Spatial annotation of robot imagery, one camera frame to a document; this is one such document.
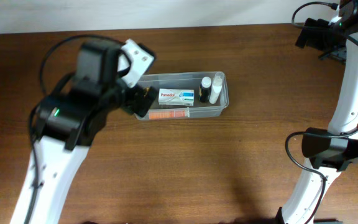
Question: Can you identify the orange effervescent tablet tube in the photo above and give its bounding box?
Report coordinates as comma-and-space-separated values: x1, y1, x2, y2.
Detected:
149, 109, 190, 120

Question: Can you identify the white Panadol medicine box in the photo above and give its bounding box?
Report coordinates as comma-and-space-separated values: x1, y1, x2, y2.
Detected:
158, 88, 195, 106

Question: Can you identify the black bottle with white cap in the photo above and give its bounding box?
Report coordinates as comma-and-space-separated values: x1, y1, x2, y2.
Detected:
199, 77, 212, 103

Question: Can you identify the white squeeze tube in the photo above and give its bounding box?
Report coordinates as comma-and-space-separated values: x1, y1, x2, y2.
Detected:
209, 72, 224, 104

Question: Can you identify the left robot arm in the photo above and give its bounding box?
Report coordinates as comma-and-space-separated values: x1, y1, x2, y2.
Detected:
11, 39, 158, 223

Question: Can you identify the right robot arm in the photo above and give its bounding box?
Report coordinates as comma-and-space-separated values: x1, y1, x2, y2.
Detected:
274, 1, 358, 223

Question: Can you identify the clear plastic container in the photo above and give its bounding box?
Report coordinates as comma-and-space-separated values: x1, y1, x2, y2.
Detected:
137, 71, 229, 120

